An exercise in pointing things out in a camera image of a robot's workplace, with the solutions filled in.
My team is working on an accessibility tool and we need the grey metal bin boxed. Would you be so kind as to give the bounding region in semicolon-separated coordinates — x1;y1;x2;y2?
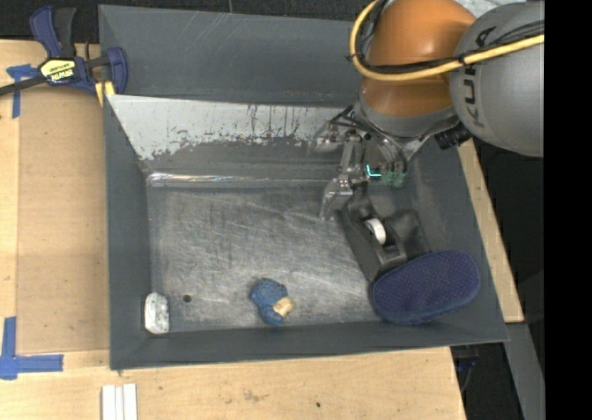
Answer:
96;4;511;371

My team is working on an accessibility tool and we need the blue and tan toy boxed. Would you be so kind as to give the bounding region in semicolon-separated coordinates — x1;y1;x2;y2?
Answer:
249;277;296;327

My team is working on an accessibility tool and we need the dark blue dotted slipper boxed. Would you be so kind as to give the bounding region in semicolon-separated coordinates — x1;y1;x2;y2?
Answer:
369;249;482;327

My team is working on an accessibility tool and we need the black cylinder on white bracket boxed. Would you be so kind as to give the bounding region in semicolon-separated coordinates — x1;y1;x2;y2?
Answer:
401;122;474;162

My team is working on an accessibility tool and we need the white speckled sponge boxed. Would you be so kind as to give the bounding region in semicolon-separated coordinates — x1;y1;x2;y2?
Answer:
143;290;171;336

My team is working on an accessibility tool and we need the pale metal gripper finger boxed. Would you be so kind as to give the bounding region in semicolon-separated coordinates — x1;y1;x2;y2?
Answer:
339;174;372;215
319;176;352;221

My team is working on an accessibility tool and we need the black tape dispenser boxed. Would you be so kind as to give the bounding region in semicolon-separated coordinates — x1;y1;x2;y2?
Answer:
339;193;429;284

